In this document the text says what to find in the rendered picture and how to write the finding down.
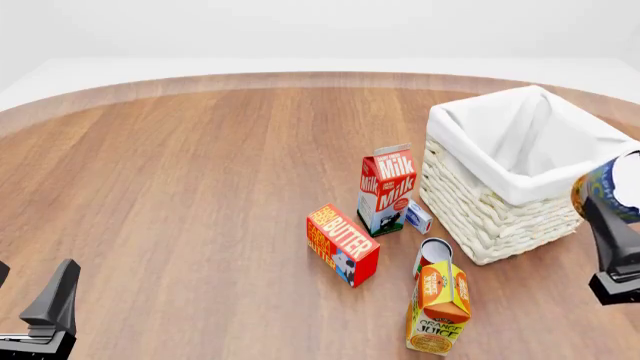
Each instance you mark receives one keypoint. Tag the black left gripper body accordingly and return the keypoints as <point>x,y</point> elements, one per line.
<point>35,347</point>

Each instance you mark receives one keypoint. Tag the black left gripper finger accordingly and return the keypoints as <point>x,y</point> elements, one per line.
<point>56,296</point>
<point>2,273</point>

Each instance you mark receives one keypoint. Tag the blue and orange soup tin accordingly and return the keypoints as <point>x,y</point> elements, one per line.
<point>597,183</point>

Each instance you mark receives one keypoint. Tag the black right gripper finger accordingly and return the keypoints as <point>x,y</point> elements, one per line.
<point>611,240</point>

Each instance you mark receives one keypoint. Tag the small blue and white box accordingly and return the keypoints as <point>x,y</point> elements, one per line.
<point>418,217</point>

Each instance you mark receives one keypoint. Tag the red and yellow butter box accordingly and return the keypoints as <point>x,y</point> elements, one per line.
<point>345,243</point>

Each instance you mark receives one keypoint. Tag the yellow orange juice carton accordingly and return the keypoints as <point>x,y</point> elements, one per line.
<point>437,311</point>

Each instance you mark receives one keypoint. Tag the white wicker basket, cloth liner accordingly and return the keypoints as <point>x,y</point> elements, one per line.
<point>492,213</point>

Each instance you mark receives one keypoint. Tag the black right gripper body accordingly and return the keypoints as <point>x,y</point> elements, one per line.
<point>617,290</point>

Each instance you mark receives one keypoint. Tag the red and white tin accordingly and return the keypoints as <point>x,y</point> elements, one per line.
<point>434,252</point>

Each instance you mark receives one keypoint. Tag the red and white milk carton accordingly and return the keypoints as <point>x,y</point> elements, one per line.
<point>385,191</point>

